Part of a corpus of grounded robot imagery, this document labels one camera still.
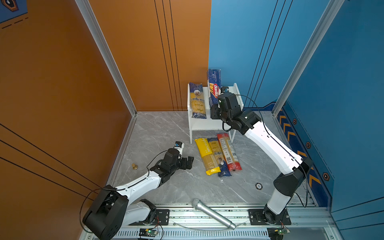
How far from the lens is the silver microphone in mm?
715

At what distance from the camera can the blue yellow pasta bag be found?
0.72 meters

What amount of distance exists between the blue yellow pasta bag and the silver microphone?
0.44 metres
